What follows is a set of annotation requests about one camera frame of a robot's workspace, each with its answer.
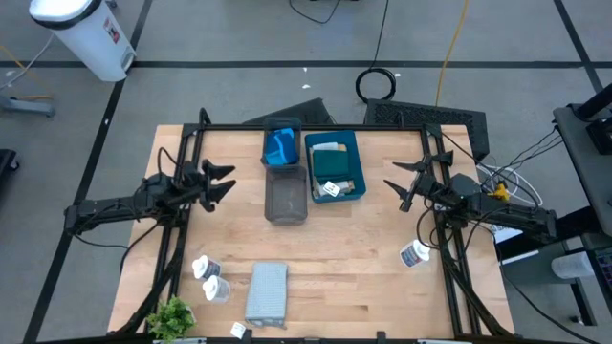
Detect coiled black floor cable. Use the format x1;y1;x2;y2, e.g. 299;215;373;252
354;0;398;104

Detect white printed paper sheet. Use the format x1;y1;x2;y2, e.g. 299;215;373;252
492;226;526;246

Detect grey waffle towel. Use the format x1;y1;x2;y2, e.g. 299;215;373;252
244;261;290;330
309;140;356;200

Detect blue plastic bin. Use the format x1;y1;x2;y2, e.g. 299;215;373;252
303;129;368;205

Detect black mesh panel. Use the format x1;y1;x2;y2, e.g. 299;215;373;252
362;98;491;162

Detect black floor object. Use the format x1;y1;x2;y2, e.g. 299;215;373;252
0;148;21;179

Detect grey translucent plastic bin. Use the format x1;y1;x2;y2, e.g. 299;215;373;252
263;165;309;227
261;117;304;169

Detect light blue sponge cloth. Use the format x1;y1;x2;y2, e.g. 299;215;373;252
274;127;299;164

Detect dark blue sponge cloth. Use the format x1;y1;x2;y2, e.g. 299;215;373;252
264;133;290;167

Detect dark green towel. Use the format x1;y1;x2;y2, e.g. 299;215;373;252
311;148;352;183

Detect white roll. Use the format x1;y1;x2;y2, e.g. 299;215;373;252
550;251;595;281

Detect black device on desk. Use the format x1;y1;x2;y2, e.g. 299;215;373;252
567;83;612;157

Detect white trash can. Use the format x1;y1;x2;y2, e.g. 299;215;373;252
28;0;138;83

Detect white floor cable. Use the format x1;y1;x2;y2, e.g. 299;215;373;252
0;33;55;92

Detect black looped floor cable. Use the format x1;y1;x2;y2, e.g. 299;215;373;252
289;0;343;25

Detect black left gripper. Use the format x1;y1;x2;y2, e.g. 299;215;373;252
177;159;238;214

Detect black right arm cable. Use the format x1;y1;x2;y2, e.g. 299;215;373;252
414;207;448;250

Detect grey stand foot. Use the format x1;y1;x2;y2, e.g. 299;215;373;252
0;94;56;118

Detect small green plant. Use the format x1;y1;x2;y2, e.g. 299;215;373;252
145;295;197;343

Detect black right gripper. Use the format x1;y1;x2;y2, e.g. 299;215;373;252
382;153;455;214

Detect white-capped clear bottle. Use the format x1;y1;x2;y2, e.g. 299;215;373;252
201;275;232;305

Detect black frame clamp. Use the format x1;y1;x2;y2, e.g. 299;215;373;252
431;150;455;169

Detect black equipment stand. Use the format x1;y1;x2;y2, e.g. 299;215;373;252
494;204;612;331

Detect white cable bundle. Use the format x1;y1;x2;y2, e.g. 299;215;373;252
475;161;545;207

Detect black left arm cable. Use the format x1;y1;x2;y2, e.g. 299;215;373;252
74;222;163;277

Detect yellow floor cable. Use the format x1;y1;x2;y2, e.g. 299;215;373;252
434;0;472;107

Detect grey desk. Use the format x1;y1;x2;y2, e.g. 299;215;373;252
553;102;612;238

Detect yellow cable connector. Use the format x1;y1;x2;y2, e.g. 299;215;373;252
487;181;512;203

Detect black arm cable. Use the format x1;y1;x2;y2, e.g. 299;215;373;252
414;207;448;250
74;222;163;277

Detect black metal table frame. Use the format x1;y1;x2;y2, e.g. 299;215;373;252
107;107;516;343

